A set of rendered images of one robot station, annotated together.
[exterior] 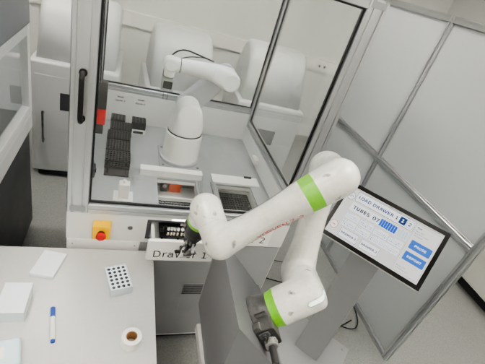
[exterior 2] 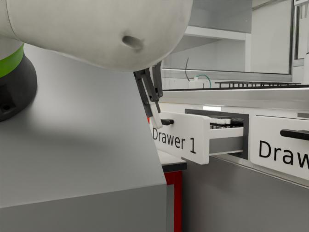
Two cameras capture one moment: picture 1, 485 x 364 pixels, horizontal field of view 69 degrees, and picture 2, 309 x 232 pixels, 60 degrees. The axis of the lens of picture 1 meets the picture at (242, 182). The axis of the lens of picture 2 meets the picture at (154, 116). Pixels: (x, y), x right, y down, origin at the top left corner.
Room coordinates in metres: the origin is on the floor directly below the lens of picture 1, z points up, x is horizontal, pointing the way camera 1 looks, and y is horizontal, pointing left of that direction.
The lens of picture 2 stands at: (1.04, -0.57, 0.98)
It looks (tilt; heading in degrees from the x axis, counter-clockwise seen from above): 5 degrees down; 88
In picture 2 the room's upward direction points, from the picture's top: straight up
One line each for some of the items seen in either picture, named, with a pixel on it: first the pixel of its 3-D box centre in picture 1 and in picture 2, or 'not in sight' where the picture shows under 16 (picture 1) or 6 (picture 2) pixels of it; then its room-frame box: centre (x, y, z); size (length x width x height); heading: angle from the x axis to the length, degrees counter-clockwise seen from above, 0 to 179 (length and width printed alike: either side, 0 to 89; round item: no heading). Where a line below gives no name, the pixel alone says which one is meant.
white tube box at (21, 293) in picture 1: (14, 301); not in sight; (0.73, 0.62, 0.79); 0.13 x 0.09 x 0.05; 23
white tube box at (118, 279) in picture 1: (118, 279); not in sight; (0.96, 0.35, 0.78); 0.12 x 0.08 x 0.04; 38
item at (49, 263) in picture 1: (48, 263); not in sight; (0.93, 0.63, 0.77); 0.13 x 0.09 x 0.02; 10
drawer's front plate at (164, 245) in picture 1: (180, 250); (174, 132); (1.13, 0.16, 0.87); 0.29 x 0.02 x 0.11; 113
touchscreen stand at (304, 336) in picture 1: (335, 305); not in sight; (1.48, -0.73, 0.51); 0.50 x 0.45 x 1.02; 155
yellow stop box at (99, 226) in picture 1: (101, 230); not in sight; (1.09, 0.50, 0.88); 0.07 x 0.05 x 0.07; 113
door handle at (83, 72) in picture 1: (81, 98); not in sight; (1.05, 0.59, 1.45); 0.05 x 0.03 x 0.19; 23
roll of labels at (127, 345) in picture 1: (130, 339); not in sight; (0.73, 0.20, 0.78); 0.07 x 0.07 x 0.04
